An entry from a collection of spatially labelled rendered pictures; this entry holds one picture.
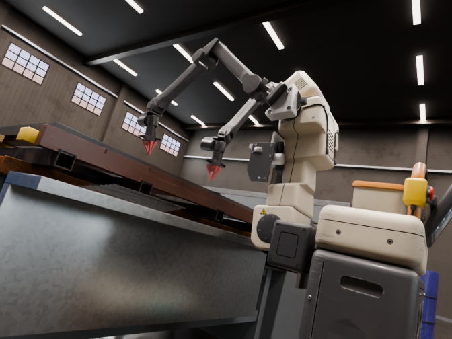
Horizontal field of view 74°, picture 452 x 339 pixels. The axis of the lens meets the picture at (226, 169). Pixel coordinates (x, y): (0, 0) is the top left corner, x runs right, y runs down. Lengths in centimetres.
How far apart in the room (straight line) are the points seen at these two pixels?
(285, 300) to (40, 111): 1134
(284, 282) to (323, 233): 127
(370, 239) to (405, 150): 1144
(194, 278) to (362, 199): 72
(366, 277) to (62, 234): 79
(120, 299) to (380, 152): 1167
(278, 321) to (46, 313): 147
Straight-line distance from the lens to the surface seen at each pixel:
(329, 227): 87
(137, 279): 112
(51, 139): 95
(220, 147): 152
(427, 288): 464
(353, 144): 1260
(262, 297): 203
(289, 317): 210
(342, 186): 1211
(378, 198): 103
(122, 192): 90
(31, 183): 76
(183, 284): 128
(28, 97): 1240
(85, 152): 99
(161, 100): 160
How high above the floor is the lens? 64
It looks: 13 degrees up
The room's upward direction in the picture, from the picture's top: 14 degrees clockwise
